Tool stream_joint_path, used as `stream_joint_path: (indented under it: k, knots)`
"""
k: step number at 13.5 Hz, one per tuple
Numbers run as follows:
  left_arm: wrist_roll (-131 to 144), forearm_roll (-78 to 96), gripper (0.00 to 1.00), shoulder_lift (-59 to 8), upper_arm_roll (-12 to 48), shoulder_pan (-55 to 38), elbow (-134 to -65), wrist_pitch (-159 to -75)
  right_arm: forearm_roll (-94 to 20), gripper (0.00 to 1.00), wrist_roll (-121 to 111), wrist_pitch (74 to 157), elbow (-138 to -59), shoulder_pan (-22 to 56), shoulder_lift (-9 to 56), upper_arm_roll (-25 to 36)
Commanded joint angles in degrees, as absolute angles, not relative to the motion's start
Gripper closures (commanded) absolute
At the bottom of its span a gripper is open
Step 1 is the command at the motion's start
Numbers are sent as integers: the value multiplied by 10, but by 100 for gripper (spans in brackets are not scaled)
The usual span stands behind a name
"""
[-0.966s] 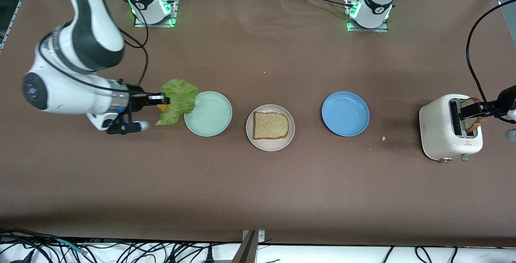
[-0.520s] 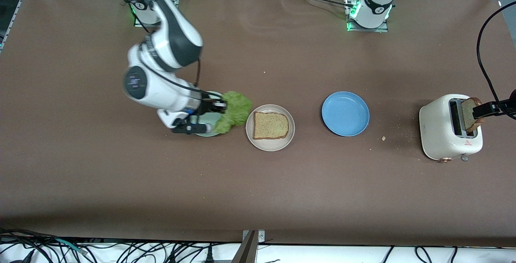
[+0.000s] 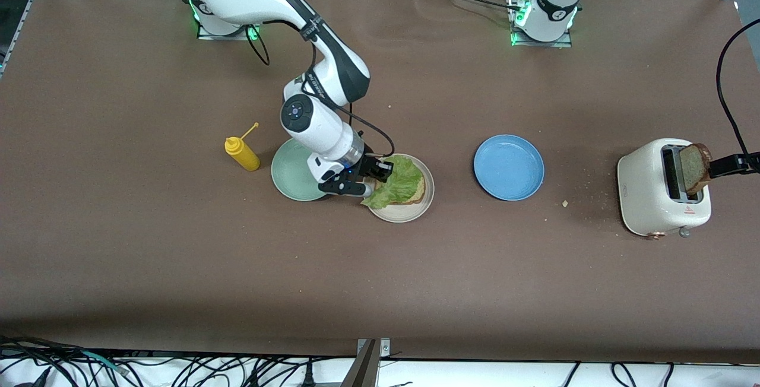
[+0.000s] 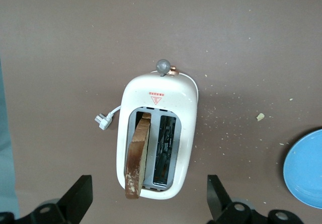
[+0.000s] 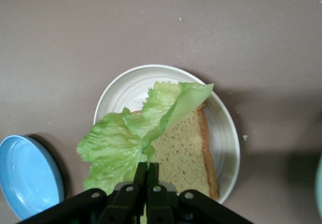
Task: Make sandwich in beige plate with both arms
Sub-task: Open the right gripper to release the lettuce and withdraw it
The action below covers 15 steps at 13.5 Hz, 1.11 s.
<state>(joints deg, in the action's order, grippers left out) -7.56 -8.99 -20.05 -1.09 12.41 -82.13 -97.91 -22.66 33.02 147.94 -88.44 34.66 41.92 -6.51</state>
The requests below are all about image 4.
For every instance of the blue plate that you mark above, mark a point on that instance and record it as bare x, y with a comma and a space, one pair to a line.
307, 168

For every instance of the cream white toaster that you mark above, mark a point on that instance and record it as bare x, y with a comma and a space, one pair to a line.
186, 123

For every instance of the brown bread slice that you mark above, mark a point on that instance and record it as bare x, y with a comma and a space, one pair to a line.
137, 158

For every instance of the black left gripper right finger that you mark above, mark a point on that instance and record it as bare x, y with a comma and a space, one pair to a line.
219, 204

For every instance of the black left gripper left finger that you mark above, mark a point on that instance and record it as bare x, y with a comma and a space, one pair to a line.
75, 201

